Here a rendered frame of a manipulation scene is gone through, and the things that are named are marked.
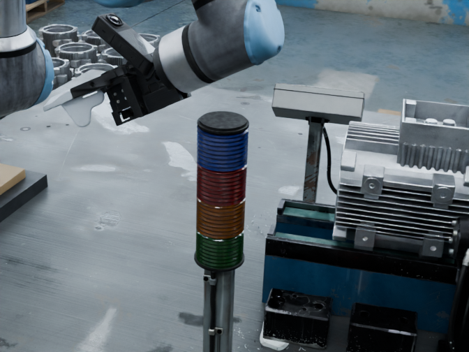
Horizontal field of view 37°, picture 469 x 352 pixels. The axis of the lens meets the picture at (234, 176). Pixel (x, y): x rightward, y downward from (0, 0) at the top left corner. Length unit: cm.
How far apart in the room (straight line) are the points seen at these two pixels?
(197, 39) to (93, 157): 79
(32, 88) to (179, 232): 42
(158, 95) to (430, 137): 40
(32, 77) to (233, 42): 64
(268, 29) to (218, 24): 7
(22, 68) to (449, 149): 84
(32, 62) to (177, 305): 60
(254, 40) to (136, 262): 53
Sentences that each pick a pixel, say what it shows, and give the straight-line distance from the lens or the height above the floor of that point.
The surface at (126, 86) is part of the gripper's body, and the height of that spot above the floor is 117.
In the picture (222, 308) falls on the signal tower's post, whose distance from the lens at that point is 93.
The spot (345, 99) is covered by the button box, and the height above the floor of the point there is 107.
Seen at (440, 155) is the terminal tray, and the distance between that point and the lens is 107.
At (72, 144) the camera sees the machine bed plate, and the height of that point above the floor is 80.
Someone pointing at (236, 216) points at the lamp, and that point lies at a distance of 84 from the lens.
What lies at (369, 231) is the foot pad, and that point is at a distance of 108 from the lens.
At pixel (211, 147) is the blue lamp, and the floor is 119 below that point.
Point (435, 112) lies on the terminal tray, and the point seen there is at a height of 113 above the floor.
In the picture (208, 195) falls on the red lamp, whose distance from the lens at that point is 82.
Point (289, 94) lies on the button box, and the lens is 134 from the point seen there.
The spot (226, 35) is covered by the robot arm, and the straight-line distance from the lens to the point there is 96.
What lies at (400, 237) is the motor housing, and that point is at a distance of 109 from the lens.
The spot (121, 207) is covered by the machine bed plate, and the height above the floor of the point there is 80.
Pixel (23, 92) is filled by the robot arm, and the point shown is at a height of 102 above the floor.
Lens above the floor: 152
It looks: 27 degrees down
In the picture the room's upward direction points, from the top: 2 degrees clockwise
